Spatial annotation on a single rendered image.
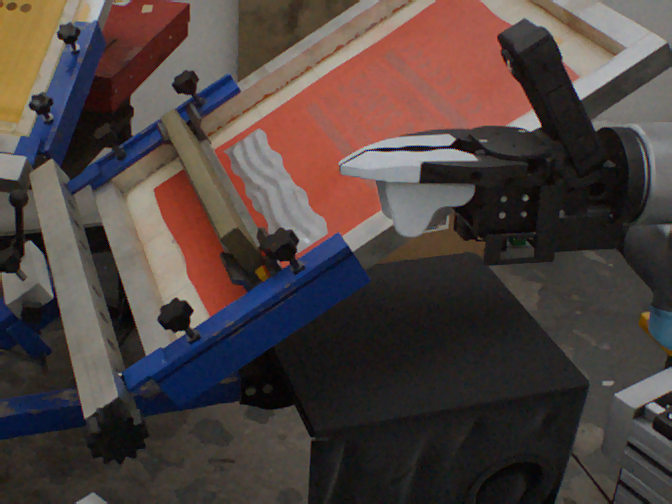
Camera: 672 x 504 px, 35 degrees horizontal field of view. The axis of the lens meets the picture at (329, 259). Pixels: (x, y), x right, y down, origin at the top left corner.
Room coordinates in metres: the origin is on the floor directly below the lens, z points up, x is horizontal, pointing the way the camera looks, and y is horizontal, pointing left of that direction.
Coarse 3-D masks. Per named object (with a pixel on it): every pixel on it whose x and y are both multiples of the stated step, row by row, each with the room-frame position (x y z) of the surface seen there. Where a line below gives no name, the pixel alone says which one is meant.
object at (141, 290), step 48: (384, 0) 1.79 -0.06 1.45; (576, 0) 1.52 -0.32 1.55; (336, 48) 1.76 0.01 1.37; (624, 48) 1.37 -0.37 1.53; (240, 96) 1.70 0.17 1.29; (624, 96) 1.32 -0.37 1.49; (96, 192) 1.60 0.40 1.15; (384, 240) 1.21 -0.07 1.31; (144, 288) 1.30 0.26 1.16; (144, 336) 1.20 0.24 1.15
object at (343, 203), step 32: (480, 64) 1.53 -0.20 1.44; (480, 96) 1.46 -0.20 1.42; (512, 96) 1.42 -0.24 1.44; (320, 160) 1.47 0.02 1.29; (320, 192) 1.40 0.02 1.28; (352, 192) 1.37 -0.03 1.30; (256, 224) 1.39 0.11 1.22; (352, 224) 1.30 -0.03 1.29; (192, 256) 1.38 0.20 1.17; (224, 288) 1.28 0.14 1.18
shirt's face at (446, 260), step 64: (448, 256) 1.81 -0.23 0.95; (320, 320) 1.56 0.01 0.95; (384, 320) 1.57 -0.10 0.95; (448, 320) 1.59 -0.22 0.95; (512, 320) 1.60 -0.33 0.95; (320, 384) 1.37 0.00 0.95; (384, 384) 1.39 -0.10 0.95; (448, 384) 1.40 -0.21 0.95; (512, 384) 1.41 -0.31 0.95; (576, 384) 1.42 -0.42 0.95
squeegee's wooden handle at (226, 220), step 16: (176, 112) 1.60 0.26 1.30; (176, 128) 1.54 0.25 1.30; (176, 144) 1.49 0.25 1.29; (192, 144) 1.48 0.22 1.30; (192, 160) 1.43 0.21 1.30; (208, 160) 1.52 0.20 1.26; (192, 176) 1.39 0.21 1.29; (208, 176) 1.37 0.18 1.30; (208, 192) 1.33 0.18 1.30; (224, 192) 1.39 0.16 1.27; (208, 208) 1.30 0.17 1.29; (224, 208) 1.28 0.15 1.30; (224, 224) 1.25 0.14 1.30; (240, 224) 1.28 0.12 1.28; (224, 240) 1.22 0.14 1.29; (240, 240) 1.23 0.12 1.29; (240, 256) 1.23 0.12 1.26; (256, 256) 1.24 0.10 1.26
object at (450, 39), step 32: (448, 0) 1.75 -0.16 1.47; (416, 32) 1.70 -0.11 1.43; (448, 32) 1.66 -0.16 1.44; (480, 32) 1.62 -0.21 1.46; (352, 64) 1.70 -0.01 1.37; (448, 64) 1.57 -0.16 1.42; (320, 96) 1.65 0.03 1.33; (256, 128) 1.64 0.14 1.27; (288, 128) 1.60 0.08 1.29; (224, 160) 1.59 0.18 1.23; (288, 160) 1.51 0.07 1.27; (160, 192) 1.58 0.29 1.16; (192, 192) 1.54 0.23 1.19; (192, 224) 1.46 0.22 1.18
